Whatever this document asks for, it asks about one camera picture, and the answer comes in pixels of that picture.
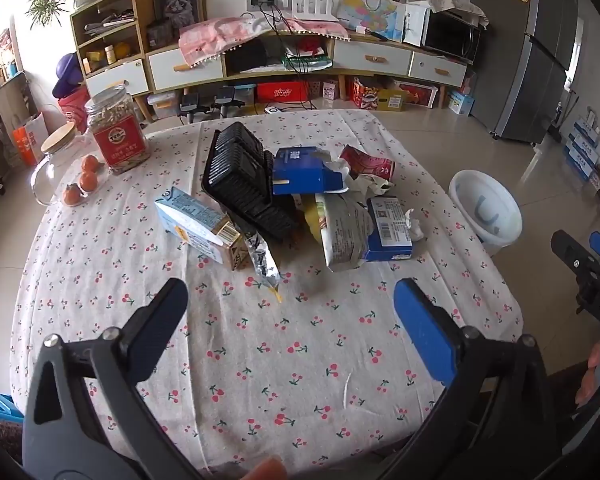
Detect black microwave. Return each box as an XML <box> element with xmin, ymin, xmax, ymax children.
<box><xmin>422</xmin><ymin>10</ymin><xmax>483</xmax><ymax>63</ymax></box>

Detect silver foil wrapper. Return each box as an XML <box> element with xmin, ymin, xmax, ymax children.
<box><xmin>242</xmin><ymin>230</ymin><xmax>286</xmax><ymax>303</ymax></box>

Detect orange and white bag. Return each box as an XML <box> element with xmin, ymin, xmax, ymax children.
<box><xmin>12</xmin><ymin>112</ymin><xmax>48</xmax><ymax>166</ymax></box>

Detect black plastic tray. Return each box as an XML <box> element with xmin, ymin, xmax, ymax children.
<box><xmin>201</xmin><ymin>121</ymin><xmax>301</xmax><ymax>243</ymax></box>

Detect blue and white box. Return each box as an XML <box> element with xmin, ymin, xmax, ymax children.
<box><xmin>448</xmin><ymin>89</ymin><xmax>476</xmax><ymax>117</ymax></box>

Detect wooden tv cabinet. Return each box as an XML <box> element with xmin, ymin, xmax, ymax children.
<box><xmin>145</xmin><ymin>30</ymin><xmax>468</xmax><ymax>121</ymax></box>

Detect crumpled white tissue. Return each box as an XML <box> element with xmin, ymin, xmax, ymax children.
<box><xmin>402</xmin><ymin>208</ymin><xmax>425</xmax><ymax>241</ymax></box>

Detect white plastic bucket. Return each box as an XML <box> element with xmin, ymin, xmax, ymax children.
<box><xmin>448</xmin><ymin>170</ymin><xmax>523</xmax><ymax>257</ymax></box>

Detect red bag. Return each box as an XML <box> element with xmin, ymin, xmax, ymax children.
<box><xmin>58</xmin><ymin>87</ymin><xmax>93</xmax><ymax>133</ymax></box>

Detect blue barcode box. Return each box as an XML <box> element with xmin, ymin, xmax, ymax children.
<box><xmin>362</xmin><ymin>196</ymin><xmax>415</xmax><ymax>262</ymax></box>

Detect cherry print tablecloth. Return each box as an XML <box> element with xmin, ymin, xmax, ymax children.
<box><xmin>7</xmin><ymin>109</ymin><xmax>526</xmax><ymax>480</ymax></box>

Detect floral cloth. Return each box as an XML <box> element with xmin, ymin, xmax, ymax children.
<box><xmin>405</xmin><ymin>0</ymin><xmax>490</xmax><ymax>28</ymax></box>

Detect colourful cardboard box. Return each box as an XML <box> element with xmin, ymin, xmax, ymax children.
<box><xmin>350</xmin><ymin>76</ymin><xmax>411</xmax><ymax>111</ymax></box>

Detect person's right hand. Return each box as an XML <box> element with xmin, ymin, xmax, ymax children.
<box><xmin>576</xmin><ymin>340</ymin><xmax>600</xmax><ymax>407</ymax></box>

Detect person's left hand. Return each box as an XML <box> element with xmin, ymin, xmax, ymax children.
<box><xmin>240</xmin><ymin>456</ymin><xmax>287</xmax><ymax>480</ymax></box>

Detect framed cat picture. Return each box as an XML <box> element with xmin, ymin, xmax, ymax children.
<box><xmin>154</xmin><ymin>0</ymin><xmax>202</xmax><ymax>28</ymax></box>

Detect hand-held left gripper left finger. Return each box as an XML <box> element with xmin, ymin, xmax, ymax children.
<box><xmin>22</xmin><ymin>277</ymin><xmax>206</xmax><ymax>480</ymax></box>

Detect white printed paper bag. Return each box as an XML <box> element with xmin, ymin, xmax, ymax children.
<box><xmin>315</xmin><ymin>192</ymin><xmax>376</xmax><ymax>273</ymax></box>

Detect blue tissue box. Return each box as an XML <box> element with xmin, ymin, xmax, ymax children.
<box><xmin>271</xmin><ymin>146</ymin><xmax>351</xmax><ymax>196</ymax></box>

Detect crushed red can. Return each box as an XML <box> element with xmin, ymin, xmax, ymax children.
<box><xmin>339</xmin><ymin>145</ymin><xmax>396</xmax><ymax>183</ymax></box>

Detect black dumbbells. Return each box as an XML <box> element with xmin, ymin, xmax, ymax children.
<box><xmin>180</xmin><ymin>92</ymin><xmax>246</xmax><ymax>121</ymax></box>

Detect glass pitcher with wooden lid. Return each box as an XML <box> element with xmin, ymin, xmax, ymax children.
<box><xmin>30</xmin><ymin>122</ymin><xmax>111</xmax><ymax>206</ymax></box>

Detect red gift box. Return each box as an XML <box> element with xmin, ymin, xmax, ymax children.
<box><xmin>405</xmin><ymin>80</ymin><xmax>438</xmax><ymax>108</ymax></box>

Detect stack of blue white boxes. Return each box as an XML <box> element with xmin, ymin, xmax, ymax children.
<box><xmin>565</xmin><ymin>115</ymin><xmax>600</xmax><ymax>181</ymax></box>

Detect wooden shelf unit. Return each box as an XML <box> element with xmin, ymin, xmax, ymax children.
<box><xmin>70</xmin><ymin>0</ymin><xmax>151</xmax><ymax>98</ymax></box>

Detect yellow wrapper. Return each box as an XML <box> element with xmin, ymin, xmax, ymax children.
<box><xmin>300</xmin><ymin>195</ymin><xmax>326</xmax><ymax>246</ymax></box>

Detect light blue drink carton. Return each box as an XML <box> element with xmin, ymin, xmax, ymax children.
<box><xmin>155</xmin><ymin>186</ymin><xmax>253</xmax><ymax>272</ymax></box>

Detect grey refrigerator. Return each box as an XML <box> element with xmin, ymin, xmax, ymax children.
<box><xmin>470</xmin><ymin>0</ymin><xmax>581</xmax><ymax>143</ymax></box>

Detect pink cloth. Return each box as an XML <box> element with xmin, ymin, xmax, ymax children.
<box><xmin>179</xmin><ymin>16</ymin><xmax>351</xmax><ymax>67</ymax></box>

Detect crumpled beige paper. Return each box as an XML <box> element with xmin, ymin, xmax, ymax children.
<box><xmin>347</xmin><ymin>172</ymin><xmax>396</xmax><ymax>198</ymax></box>

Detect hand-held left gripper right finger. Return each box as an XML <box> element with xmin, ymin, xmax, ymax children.
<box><xmin>380</xmin><ymin>278</ymin><xmax>563</xmax><ymax>480</ymax></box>

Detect red flat box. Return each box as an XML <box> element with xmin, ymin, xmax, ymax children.
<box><xmin>256</xmin><ymin>81</ymin><xmax>311</xmax><ymax>103</ymax></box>

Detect green cloth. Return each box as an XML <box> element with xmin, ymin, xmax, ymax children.
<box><xmin>282</xmin><ymin>42</ymin><xmax>333</xmax><ymax>71</ymax></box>

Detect map print bag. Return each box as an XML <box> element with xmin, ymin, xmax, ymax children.
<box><xmin>336</xmin><ymin>0</ymin><xmax>406</xmax><ymax>43</ymax></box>

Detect glass jar with red label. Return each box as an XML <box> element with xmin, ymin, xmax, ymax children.
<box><xmin>84</xmin><ymin>83</ymin><xmax>150</xmax><ymax>176</ymax></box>

